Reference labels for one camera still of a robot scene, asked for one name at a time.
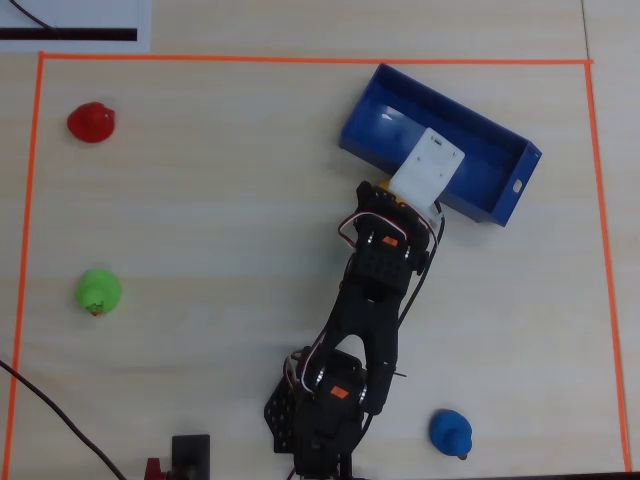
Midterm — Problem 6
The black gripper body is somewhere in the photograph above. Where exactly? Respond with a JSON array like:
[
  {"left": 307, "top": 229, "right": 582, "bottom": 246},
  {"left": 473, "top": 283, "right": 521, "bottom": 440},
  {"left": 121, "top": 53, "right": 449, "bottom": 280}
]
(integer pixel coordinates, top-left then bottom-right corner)
[{"left": 352, "top": 180, "right": 440, "bottom": 264}]

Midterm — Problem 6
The yellow rubber duck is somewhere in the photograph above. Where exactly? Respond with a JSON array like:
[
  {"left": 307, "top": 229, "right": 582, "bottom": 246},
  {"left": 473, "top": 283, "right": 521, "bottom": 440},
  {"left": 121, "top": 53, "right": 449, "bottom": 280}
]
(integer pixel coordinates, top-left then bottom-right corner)
[{"left": 375, "top": 178, "right": 409, "bottom": 206}]

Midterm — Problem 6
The blue plastic box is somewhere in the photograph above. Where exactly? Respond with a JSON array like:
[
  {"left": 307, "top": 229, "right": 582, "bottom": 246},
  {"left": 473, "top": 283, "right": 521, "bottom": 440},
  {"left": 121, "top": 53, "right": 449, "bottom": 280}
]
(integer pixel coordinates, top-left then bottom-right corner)
[{"left": 338, "top": 63, "right": 543, "bottom": 229}]

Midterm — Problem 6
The blue rubber duck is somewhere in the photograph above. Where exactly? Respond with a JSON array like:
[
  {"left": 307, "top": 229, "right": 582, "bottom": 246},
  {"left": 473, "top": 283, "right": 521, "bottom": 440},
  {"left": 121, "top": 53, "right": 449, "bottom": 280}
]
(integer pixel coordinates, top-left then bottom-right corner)
[{"left": 429, "top": 408, "right": 474, "bottom": 459}]

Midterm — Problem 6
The green rubber duck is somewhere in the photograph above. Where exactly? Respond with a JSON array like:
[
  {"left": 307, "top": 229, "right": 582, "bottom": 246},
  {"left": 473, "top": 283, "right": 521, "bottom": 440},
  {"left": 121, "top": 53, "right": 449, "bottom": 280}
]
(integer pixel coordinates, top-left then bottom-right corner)
[{"left": 74, "top": 268, "right": 123, "bottom": 318}]

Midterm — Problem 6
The red rubber duck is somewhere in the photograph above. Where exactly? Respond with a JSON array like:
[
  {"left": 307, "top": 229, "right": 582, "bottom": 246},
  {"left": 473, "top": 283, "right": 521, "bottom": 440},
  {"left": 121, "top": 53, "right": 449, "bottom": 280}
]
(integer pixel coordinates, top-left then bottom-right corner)
[{"left": 67, "top": 101, "right": 118, "bottom": 145}]

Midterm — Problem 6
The long orange tape line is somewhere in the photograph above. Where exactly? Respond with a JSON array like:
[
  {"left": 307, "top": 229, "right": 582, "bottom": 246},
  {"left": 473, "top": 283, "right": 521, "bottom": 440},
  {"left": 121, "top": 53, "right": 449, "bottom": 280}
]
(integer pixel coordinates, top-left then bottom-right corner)
[{"left": 38, "top": 51, "right": 595, "bottom": 66}]

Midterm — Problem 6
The black table clamp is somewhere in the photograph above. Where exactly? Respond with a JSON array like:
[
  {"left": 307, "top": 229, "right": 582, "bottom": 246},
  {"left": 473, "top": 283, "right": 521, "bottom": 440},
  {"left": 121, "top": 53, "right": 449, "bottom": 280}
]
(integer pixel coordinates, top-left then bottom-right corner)
[{"left": 171, "top": 433, "right": 212, "bottom": 480}]

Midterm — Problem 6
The white paper black stripe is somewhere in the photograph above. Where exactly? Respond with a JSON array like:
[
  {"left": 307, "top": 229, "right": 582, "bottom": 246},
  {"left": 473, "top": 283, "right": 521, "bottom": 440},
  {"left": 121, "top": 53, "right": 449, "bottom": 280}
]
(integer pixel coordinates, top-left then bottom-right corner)
[{"left": 0, "top": 0, "right": 153, "bottom": 53}]

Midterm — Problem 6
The red white servo wire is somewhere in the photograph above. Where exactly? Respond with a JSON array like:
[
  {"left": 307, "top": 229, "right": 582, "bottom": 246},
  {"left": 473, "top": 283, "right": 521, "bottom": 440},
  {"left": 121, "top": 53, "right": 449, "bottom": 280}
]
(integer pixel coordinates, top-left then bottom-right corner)
[
  {"left": 337, "top": 212, "right": 407, "bottom": 250},
  {"left": 283, "top": 347, "right": 332, "bottom": 399}
]

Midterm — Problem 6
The black camera cable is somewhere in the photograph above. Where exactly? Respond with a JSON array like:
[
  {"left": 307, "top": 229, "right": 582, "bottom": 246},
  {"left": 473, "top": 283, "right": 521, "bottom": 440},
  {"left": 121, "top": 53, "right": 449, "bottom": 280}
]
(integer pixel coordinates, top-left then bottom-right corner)
[{"left": 397, "top": 199, "right": 447, "bottom": 324}]

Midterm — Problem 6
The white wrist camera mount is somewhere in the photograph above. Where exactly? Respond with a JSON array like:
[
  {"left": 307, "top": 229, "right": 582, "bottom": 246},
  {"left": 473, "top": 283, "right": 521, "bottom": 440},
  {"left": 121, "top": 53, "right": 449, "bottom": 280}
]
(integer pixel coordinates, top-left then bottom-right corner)
[{"left": 388, "top": 126, "right": 466, "bottom": 221}]

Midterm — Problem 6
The red clamp handle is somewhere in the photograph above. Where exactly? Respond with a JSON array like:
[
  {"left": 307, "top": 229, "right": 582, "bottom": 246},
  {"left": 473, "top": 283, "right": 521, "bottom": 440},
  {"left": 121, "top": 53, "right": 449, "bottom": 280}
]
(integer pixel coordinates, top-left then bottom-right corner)
[{"left": 143, "top": 456, "right": 174, "bottom": 480}]

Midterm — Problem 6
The thick black cable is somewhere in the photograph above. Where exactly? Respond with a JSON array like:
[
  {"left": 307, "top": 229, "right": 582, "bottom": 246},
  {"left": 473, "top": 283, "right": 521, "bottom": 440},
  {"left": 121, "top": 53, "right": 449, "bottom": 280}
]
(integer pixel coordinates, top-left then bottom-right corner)
[{"left": 0, "top": 358, "right": 129, "bottom": 480}]

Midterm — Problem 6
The thin dark cable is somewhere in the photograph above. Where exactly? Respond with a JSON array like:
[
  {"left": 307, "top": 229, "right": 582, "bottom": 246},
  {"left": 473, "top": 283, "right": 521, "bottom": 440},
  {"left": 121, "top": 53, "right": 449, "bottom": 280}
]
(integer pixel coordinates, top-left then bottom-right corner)
[{"left": 8, "top": 0, "right": 56, "bottom": 32}]

